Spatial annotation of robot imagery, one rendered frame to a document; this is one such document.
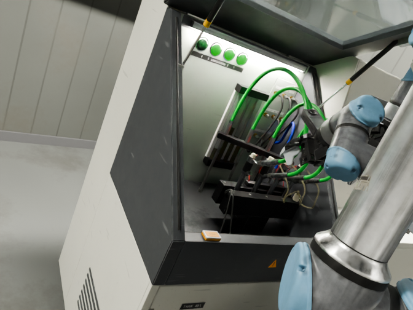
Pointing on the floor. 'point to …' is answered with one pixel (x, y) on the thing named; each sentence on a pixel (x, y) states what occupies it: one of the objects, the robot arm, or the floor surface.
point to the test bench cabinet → (110, 263)
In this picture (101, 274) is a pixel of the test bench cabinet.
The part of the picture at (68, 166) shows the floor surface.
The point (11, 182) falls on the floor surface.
